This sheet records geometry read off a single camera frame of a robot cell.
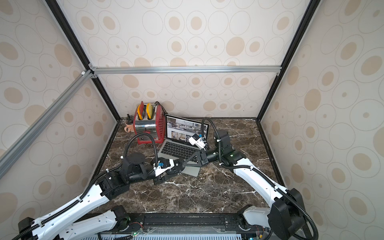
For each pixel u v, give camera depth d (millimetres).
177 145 1029
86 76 853
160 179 585
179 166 632
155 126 946
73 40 777
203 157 594
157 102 1054
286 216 393
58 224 410
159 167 548
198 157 622
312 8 676
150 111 987
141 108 946
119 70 897
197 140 648
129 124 1035
